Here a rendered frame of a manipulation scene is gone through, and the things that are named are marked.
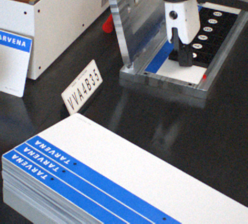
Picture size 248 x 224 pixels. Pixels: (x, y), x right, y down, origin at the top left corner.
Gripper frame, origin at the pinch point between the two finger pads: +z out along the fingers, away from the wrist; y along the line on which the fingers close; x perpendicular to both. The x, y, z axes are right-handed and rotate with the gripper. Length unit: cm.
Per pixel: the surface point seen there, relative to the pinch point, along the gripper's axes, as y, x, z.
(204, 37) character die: 13.9, -0.3, 1.5
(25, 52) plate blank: -21.6, 27.9, -10.7
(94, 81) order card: -16.0, 15.8, -1.4
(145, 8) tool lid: 8.3, 11.9, -8.5
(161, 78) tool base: -7.6, 3.6, 1.7
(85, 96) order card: -21.5, 15.6, -0.6
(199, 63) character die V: 1.6, -2.4, 2.3
